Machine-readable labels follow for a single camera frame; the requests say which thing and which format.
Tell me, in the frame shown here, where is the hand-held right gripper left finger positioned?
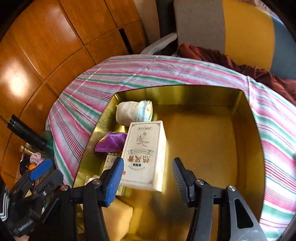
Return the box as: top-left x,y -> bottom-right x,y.
42,157 -> 125,241

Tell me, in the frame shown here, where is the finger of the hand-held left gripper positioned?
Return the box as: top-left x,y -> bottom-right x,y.
30,170 -> 64,207
10,159 -> 54,200

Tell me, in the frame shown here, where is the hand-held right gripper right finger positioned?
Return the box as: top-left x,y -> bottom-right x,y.
172,158 -> 268,241

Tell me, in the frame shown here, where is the green white packet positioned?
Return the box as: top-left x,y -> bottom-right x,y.
103,152 -> 123,170

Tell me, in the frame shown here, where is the yellow sponge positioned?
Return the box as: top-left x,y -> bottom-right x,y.
102,197 -> 134,241

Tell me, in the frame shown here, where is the purple snack packet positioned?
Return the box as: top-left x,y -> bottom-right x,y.
95,131 -> 127,153

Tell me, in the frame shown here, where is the cream carton box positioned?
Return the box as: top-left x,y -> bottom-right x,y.
120,120 -> 167,192

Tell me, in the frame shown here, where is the gold tin box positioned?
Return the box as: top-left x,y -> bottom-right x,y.
72,85 -> 266,241

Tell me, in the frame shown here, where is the white blue sock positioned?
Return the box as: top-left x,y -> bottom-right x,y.
116,100 -> 153,127

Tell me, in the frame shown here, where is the pink white cloth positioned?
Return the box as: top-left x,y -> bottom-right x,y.
30,152 -> 44,165

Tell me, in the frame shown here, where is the gold-topped bottle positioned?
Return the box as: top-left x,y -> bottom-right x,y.
19,144 -> 36,155

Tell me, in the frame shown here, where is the black cylinder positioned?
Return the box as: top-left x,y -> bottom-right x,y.
7,115 -> 48,150

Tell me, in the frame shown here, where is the wooden wardrobe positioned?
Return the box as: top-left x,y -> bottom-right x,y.
0,0 -> 148,193

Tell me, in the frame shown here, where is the striped bedsheet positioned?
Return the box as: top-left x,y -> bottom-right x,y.
45,54 -> 296,241

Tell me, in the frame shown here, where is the maroon blanket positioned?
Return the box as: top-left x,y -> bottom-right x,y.
177,44 -> 296,106

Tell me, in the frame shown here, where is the grey yellow blue sofa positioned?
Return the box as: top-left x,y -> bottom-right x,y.
173,0 -> 296,80

